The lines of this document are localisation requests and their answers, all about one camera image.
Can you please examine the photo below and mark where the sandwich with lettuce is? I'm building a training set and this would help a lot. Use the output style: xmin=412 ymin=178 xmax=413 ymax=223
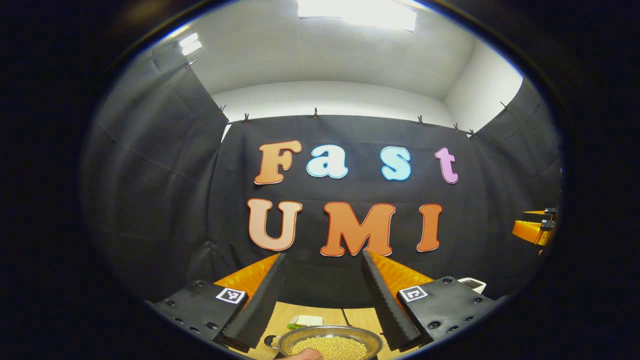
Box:
xmin=287 ymin=314 xmax=326 ymax=330

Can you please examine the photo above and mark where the pile of soybeans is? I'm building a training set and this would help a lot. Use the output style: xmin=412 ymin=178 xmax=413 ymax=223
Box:
xmin=291 ymin=335 xmax=369 ymax=360

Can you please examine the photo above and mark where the large ceiling light panel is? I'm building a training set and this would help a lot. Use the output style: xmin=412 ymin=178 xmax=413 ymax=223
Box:
xmin=297 ymin=0 xmax=418 ymax=32

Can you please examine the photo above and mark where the row of backdrop clips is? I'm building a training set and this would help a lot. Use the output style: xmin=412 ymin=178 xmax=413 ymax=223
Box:
xmin=184 ymin=59 xmax=511 ymax=140

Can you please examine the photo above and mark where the small ceiling light panel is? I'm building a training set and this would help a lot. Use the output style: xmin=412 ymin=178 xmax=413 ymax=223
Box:
xmin=178 ymin=32 xmax=204 ymax=57

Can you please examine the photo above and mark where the black backdrop cloth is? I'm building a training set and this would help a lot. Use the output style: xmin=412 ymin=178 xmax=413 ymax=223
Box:
xmin=80 ymin=42 xmax=563 ymax=309

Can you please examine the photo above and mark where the white toaster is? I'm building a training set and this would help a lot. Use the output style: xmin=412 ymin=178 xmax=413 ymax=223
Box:
xmin=457 ymin=277 xmax=487 ymax=295

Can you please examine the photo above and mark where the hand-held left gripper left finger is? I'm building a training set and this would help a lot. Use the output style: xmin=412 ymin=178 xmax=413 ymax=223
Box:
xmin=150 ymin=252 xmax=291 ymax=351

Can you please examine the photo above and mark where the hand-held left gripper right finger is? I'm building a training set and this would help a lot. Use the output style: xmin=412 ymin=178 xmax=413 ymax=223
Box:
xmin=362 ymin=250 xmax=507 ymax=352

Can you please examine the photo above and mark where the steel pot with black handle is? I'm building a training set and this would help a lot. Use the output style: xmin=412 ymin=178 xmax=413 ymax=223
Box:
xmin=263 ymin=324 xmax=385 ymax=360

